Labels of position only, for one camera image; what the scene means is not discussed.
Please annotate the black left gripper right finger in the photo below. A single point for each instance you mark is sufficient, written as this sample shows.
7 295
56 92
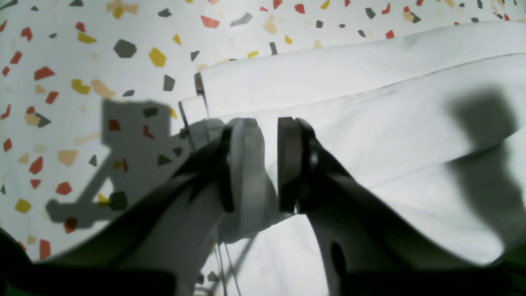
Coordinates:
366 247

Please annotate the white T-shirt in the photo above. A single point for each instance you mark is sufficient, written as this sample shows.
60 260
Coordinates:
433 123

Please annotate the terrazzo pattern table cloth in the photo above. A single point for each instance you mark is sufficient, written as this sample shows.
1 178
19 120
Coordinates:
91 123

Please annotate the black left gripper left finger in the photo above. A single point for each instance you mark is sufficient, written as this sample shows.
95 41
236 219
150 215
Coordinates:
156 248

